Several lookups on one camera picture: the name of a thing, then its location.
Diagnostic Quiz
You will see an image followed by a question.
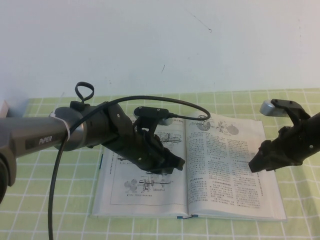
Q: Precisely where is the green white checkered tablecloth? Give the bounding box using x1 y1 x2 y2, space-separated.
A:
0 87 320 240

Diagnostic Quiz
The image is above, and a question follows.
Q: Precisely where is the long black camera cable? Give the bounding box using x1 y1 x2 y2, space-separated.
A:
48 95 211 240

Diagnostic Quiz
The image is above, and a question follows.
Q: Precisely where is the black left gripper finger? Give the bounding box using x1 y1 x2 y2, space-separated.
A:
149 159 174 176
155 135 187 171

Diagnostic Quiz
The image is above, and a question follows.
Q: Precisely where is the hardcover technical book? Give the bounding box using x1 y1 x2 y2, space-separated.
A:
91 113 288 222

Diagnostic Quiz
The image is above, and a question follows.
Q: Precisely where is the white zip tie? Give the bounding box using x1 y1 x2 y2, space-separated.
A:
49 110 72 141

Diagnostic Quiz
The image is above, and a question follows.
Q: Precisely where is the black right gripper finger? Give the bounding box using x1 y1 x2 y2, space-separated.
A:
248 154 276 174
256 140 278 158

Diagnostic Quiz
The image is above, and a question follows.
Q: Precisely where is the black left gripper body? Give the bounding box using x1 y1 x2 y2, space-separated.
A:
102 103 176 176

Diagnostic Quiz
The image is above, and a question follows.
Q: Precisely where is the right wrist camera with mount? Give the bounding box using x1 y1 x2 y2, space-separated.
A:
259 98 312 126

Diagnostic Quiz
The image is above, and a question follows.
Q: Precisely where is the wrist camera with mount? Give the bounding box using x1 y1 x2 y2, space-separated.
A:
133 106 174 136
259 98 312 126

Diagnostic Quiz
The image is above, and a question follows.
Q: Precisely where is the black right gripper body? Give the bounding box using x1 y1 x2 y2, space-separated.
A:
271 112 320 173

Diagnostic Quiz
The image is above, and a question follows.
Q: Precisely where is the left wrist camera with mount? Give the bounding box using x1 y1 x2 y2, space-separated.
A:
133 106 174 136

